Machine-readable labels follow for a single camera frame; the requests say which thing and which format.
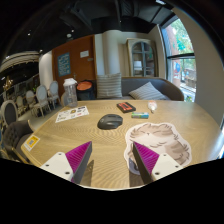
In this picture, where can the group of white chairs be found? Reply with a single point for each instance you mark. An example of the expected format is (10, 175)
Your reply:
(41, 95)

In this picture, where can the white sticker sheet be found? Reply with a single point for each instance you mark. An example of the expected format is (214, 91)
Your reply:
(71, 114)

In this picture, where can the yellow square sticker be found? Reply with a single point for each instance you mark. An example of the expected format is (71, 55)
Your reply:
(31, 142)

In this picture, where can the green candy pack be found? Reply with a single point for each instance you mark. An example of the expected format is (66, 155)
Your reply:
(140, 115)

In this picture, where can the grey curved sofa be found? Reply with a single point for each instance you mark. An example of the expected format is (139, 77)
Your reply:
(168, 87)

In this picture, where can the blue wall poster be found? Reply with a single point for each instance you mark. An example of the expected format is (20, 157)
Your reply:
(64, 64)

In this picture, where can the clear plastic shaker bottle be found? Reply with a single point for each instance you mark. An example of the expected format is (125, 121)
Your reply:
(70, 95)

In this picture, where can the cat-shaped mouse pad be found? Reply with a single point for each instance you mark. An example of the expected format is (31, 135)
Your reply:
(163, 138)

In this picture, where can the black-framed window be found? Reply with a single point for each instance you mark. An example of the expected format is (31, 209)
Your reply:
(181, 56)

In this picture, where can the black computer mouse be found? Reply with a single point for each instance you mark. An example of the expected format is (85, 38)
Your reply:
(110, 121)

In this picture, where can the black and orange backpack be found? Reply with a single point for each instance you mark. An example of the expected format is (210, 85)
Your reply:
(85, 90)

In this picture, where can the brown wooden door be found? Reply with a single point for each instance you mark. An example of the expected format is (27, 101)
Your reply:
(83, 68)

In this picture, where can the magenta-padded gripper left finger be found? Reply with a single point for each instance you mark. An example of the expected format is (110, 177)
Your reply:
(60, 163)

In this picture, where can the large striped cushion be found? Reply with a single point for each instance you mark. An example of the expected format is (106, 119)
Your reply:
(109, 85)

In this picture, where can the black and orange box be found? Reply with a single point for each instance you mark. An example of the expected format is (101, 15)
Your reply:
(126, 107)

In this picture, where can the small white squeeze bottle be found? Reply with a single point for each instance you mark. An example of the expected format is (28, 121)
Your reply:
(152, 105)

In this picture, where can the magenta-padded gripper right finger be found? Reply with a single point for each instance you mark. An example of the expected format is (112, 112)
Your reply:
(163, 165)

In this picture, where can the grey tufted chair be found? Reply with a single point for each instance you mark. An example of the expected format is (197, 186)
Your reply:
(15, 135)

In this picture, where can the flat striped cushion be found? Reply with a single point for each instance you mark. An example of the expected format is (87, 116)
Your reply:
(146, 92)

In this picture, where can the small white wall sign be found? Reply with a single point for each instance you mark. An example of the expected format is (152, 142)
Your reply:
(84, 54)

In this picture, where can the arched glass-door cabinet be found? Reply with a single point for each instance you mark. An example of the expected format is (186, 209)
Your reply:
(142, 58)

